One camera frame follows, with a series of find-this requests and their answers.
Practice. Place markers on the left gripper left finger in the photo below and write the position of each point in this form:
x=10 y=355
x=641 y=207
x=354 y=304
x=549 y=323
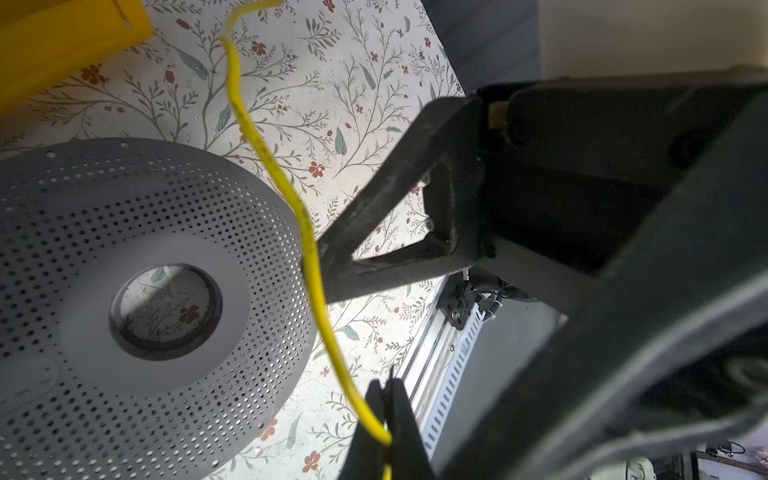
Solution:
x=366 y=456

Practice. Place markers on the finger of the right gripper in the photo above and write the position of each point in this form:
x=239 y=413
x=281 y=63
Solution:
x=441 y=146

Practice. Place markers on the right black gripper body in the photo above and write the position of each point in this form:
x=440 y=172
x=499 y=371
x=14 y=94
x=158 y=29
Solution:
x=638 y=208

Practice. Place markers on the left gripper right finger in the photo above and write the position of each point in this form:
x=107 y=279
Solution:
x=406 y=455

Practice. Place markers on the grey perforated cable spool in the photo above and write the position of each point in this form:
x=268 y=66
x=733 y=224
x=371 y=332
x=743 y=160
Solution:
x=154 y=317

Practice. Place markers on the yellow plastic bin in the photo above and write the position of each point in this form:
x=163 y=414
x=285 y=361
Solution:
x=44 y=41

